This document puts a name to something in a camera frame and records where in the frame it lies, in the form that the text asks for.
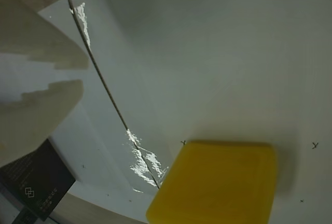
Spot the yellow square block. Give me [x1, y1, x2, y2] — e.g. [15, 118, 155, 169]
[146, 139, 279, 224]

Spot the small white paper sheet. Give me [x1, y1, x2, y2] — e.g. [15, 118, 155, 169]
[0, 0, 161, 221]

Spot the dark brown open box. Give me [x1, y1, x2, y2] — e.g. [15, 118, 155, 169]
[0, 138, 76, 222]

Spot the large white paper sheet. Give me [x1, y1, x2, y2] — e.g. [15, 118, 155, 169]
[69, 0, 332, 224]

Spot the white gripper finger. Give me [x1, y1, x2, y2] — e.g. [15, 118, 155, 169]
[0, 79, 84, 168]
[0, 0, 90, 69]

